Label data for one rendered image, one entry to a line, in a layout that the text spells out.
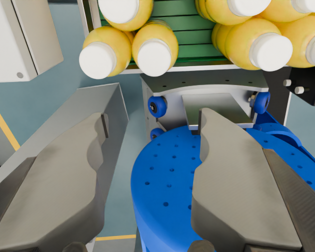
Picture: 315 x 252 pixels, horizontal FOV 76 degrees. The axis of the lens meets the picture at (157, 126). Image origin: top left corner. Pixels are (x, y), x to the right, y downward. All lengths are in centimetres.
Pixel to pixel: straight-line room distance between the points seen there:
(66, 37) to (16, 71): 118
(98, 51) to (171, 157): 19
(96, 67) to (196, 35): 23
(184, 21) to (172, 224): 34
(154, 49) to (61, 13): 122
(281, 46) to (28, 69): 29
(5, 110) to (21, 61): 159
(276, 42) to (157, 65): 13
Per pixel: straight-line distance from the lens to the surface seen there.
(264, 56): 27
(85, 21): 36
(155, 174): 31
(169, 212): 27
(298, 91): 44
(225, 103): 40
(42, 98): 166
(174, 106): 44
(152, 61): 25
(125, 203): 217
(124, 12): 24
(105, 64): 25
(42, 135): 101
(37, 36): 31
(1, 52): 28
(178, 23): 43
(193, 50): 44
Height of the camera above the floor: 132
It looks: 59 degrees down
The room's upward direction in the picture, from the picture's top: 179 degrees counter-clockwise
